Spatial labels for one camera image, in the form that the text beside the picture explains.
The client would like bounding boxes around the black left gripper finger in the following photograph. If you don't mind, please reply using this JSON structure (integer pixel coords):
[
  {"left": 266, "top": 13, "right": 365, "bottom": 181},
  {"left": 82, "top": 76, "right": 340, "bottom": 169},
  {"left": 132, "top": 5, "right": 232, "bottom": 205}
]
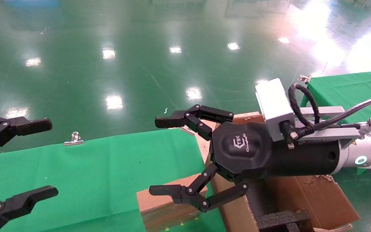
[
  {"left": 0, "top": 186, "right": 59, "bottom": 232},
  {"left": 0, "top": 116, "right": 52, "bottom": 160}
]

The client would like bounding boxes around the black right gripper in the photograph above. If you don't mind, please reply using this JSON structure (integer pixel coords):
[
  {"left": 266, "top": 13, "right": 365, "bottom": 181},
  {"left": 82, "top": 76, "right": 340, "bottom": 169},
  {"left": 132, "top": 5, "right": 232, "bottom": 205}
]
[{"left": 149, "top": 104, "right": 340, "bottom": 212}]

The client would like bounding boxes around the small brown cardboard box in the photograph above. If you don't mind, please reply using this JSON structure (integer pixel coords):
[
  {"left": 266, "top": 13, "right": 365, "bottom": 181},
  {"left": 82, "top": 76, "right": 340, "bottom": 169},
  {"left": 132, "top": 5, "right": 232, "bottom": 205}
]
[{"left": 137, "top": 174, "right": 209, "bottom": 232}]

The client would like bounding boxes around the large open cardboard carton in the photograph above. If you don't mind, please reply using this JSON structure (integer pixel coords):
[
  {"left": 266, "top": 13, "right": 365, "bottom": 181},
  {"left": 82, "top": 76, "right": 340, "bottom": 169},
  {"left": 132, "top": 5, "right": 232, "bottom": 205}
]
[{"left": 195, "top": 112, "right": 360, "bottom": 232}]

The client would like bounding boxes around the large green table cloth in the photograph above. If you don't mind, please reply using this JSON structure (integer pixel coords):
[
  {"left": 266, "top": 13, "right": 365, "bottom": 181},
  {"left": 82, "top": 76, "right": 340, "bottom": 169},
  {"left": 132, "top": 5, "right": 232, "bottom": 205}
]
[{"left": 0, "top": 128, "right": 226, "bottom": 232}]

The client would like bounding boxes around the black foam insert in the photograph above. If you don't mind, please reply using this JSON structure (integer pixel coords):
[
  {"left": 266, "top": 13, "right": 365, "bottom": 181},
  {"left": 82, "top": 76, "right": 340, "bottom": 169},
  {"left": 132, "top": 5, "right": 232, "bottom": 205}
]
[{"left": 256, "top": 209, "right": 311, "bottom": 232}]

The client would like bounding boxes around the small green table cloth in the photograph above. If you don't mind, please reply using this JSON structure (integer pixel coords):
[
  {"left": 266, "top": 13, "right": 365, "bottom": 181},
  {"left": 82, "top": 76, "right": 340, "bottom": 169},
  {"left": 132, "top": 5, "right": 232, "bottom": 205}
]
[{"left": 300, "top": 69, "right": 371, "bottom": 176}]

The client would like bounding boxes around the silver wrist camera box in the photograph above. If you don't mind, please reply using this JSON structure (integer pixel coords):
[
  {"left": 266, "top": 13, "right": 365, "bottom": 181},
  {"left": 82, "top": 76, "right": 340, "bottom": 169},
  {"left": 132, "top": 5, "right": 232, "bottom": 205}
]
[{"left": 255, "top": 78, "right": 297, "bottom": 142}]

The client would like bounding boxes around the black camera cable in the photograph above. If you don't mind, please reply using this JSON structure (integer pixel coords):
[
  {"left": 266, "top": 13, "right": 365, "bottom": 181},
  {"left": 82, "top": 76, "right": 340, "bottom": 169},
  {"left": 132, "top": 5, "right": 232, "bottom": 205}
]
[{"left": 288, "top": 83, "right": 371, "bottom": 136}]

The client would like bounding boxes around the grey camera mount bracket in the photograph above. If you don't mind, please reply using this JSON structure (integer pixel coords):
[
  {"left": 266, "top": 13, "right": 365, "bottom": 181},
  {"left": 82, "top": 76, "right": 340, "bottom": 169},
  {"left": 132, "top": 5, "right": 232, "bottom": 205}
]
[{"left": 293, "top": 106, "right": 371, "bottom": 149}]

